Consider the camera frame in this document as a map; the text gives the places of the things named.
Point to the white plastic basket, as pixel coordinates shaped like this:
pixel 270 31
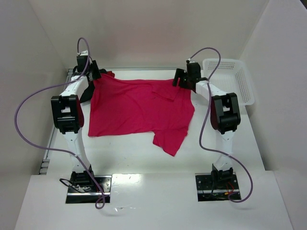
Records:
pixel 229 76

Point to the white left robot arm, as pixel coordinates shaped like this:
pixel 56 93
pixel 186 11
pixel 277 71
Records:
pixel 69 120

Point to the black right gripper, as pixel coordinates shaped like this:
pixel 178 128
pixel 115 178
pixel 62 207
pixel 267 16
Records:
pixel 180 77

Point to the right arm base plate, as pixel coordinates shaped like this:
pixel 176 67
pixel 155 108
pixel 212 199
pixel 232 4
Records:
pixel 209 191

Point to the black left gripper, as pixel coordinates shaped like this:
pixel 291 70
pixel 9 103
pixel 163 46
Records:
pixel 94 71

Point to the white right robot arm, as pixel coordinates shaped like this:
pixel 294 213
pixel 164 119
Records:
pixel 224 116

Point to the pink t shirt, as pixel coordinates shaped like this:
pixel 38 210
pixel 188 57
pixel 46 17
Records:
pixel 122 107

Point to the black folded t shirt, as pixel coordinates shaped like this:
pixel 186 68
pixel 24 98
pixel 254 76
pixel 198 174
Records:
pixel 88 92

